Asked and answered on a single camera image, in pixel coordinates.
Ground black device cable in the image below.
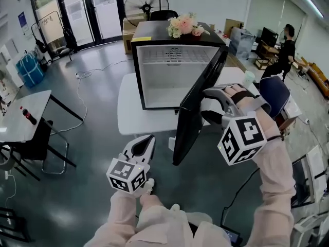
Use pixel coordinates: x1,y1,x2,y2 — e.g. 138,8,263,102
222,167,260,226

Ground black backpack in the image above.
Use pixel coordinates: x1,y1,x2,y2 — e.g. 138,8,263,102
63,27,78,61

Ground person's pink coat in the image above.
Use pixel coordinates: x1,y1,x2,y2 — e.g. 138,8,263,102
125,206,232,247

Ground blue wall poster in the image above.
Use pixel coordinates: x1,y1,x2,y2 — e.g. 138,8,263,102
17,11,28,34

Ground black hanging bag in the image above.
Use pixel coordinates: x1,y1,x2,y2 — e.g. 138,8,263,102
35,39,48,54

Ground pale green plastic bottle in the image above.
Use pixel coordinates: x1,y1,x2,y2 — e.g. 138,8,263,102
243,70,256,87

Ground black mini fridge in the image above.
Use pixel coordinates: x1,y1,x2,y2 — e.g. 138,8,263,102
130,20,228,111

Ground blue wrapped bundle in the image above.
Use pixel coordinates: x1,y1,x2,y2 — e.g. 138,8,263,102
15,54,45,89

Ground person's right hand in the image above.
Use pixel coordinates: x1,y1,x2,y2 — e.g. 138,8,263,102
223,84,259,112

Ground wooden rack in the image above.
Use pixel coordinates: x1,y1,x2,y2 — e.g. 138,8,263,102
254,40,280,70

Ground person's right forearm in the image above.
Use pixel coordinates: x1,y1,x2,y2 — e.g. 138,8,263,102
246,107,296,247

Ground black-framed glass doors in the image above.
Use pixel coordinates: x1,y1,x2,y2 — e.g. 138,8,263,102
28,0,124,51

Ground black office chair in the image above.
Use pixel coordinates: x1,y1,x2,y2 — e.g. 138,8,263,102
150,10,179,22

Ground white extension cable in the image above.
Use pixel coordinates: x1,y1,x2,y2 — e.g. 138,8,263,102
56,59,132,133

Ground brown cardboard box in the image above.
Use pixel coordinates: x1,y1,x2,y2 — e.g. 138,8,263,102
122,13,147,55

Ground person's white shoe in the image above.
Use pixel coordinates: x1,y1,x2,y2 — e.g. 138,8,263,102
143,178,156,195

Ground white window blind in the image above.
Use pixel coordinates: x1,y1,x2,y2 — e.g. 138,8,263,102
246,0,308,40

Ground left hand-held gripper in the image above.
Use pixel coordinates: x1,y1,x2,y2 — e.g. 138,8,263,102
106,135,156,194

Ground white table with black frame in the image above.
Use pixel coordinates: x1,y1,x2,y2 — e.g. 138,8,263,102
290,145,329,208

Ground black device with screen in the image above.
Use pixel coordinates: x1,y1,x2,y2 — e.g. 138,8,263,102
220,224,244,245

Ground large black floor fan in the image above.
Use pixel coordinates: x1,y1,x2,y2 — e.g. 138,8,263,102
124,0,170,28

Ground clear plastic storage bag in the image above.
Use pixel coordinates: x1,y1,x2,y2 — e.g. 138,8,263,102
229,26,257,60

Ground person's left forearm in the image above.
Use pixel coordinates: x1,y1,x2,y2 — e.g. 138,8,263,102
84,190,141,247

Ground pink flower bouquet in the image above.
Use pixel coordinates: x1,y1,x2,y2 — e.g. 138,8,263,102
167,12,210,39

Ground brown cardboard sheet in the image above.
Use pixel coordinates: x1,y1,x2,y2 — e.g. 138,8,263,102
224,18,245,36

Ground grey marble table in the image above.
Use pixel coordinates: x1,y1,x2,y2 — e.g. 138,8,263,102
0,90,84,182

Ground navy blue chair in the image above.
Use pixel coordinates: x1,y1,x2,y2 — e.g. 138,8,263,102
259,75,291,120

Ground white plastic chair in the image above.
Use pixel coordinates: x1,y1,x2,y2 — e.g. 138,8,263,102
293,214,329,247

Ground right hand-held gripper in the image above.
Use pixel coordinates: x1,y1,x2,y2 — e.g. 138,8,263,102
201,86,270,166

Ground person's pink trouser leg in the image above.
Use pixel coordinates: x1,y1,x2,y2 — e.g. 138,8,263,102
140,194,168,212

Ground yellow wooden crate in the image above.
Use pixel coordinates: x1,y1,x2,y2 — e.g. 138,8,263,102
300,57,329,99

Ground white-topped wooden side table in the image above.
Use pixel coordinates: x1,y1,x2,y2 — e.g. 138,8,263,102
276,96,303,131

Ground cola bottle red cap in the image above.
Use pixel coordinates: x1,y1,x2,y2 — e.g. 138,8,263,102
20,106,38,126

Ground fluorescent tube light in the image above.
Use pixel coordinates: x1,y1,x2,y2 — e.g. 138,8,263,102
300,0,324,19

